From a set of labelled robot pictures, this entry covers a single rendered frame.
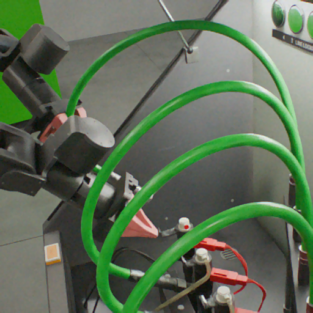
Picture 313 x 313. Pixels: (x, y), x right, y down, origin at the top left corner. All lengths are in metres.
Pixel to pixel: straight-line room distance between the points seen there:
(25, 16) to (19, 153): 3.32
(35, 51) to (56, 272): 0.45
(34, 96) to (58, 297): 0.39
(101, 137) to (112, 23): 6.65
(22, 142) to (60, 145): 0.06
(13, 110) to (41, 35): 3.32
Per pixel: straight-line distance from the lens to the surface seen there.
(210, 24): 0.64
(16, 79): 0.78
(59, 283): 0.91
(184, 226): 0.70
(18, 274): 2.46
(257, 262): 1.06
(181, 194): 1.07
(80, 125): 0.58
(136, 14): 7.27
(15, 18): 3.88
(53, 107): 0.73
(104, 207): 0.64
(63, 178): 0.62
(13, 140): 0.61
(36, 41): 0.76
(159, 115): 0.50
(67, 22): 7.14
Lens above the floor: 1.56
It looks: 29 degrees down
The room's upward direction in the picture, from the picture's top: 8 degrees counter-clockwise
